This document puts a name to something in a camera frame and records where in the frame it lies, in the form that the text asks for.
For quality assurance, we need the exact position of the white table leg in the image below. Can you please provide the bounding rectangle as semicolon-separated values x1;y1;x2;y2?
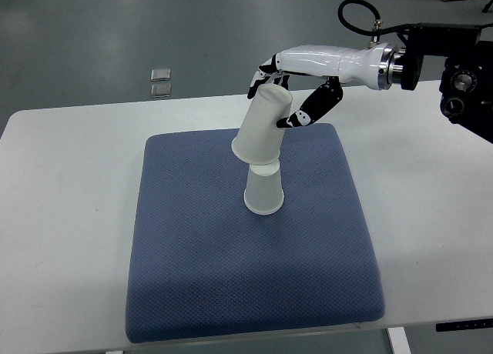
387;327;411;354

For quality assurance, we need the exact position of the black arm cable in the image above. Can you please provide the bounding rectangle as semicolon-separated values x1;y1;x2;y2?
337;0;409;49

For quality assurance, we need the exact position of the white paper cup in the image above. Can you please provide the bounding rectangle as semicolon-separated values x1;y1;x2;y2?
243;159;284;215
231;84;292;165

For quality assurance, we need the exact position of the black table control panel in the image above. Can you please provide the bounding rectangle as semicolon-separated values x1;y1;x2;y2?
435;318;493;332

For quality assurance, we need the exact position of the blue fabric cushion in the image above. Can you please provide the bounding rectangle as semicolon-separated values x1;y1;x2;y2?
126;123;385;343

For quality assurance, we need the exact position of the black tripod leg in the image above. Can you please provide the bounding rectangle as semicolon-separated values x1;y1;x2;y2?
481;0;493;13

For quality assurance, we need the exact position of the metal floor plate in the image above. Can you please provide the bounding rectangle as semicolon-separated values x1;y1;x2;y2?
150;68;171;82
151;82;172;99

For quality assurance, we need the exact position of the upper metal floor plate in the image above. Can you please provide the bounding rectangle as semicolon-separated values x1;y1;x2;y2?
150;68;171;82

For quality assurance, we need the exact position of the lower metal floor plate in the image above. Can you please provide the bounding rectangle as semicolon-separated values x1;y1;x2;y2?
151;82;172;99

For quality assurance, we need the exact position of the white robotic hand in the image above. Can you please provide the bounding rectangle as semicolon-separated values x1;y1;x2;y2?
247;44;403;129

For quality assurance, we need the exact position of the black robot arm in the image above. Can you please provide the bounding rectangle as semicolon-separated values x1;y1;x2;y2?
247;24;492;142

